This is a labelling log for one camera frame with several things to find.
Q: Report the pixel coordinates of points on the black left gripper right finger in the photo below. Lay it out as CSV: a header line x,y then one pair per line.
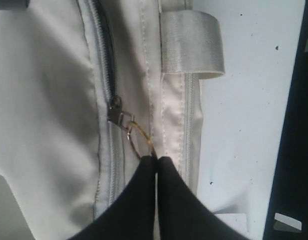
x,y
181,215

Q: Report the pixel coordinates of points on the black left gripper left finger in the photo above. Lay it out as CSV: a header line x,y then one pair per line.
x,y
131,216

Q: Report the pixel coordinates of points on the metal key ring zipper pull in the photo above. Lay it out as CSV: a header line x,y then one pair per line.
x,y
139,141

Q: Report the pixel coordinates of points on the cream white duffel bag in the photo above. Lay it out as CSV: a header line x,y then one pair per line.
x,y
73,73

